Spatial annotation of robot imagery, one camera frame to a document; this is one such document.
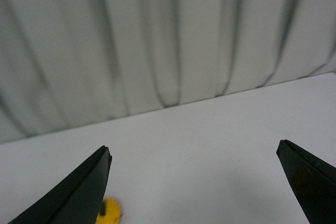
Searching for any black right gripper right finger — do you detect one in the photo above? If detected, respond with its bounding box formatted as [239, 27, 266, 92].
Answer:
[276, 140, 335, 223]

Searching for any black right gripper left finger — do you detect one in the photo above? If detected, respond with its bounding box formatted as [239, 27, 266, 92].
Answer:
[10, 145, 112, 223]

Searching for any white pleated curtain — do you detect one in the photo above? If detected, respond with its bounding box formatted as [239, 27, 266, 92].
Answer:
[1, 0, 335, 142]

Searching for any yellow beetle toy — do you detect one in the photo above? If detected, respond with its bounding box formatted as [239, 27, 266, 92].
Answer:
[96, 198, 122, 224]

